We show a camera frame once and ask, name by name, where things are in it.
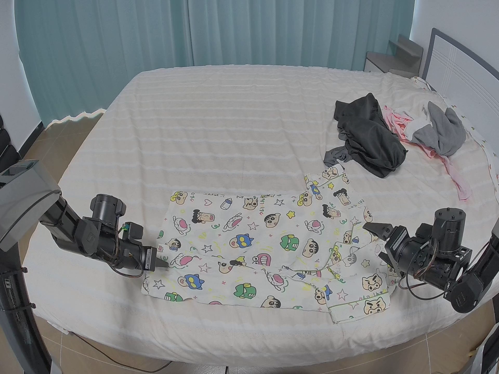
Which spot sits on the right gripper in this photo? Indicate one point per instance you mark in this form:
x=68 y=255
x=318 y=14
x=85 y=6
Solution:
x=409 y=257

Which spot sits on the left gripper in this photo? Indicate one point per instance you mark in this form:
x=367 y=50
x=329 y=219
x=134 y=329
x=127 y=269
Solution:
x=132 y=257

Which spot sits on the white printed pyjama top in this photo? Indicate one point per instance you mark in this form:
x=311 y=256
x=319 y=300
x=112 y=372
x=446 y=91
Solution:
x=265 y=247

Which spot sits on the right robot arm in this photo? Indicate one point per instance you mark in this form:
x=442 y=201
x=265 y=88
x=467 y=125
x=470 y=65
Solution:
x=450 y=232

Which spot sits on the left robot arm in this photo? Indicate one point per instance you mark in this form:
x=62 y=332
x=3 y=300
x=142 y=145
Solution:
x=27 y=201

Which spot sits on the dark grey garment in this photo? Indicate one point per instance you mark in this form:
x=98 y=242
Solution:
x=337 y=154

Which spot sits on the black garment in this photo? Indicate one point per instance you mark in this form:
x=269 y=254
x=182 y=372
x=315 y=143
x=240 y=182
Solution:
x=370 y=138

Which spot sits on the pink garment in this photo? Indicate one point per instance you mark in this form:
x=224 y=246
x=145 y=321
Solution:
x=460 y=177

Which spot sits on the grey bedside table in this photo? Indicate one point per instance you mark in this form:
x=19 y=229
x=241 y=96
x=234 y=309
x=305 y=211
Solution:
x=392 y=62

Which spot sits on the bed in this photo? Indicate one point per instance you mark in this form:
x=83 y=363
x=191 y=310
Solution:
x=234 y=123

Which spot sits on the blue-green curtain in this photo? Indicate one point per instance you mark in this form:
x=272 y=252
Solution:
x=195 y=21

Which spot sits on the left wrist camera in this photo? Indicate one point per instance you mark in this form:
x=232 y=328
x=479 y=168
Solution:
x=133 y=233

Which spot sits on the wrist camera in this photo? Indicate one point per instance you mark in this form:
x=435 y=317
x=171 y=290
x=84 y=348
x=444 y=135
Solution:
x=133 y=233
x=425 y=233

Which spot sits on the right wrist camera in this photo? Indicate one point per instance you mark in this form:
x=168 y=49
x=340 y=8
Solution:
x=425 y=233

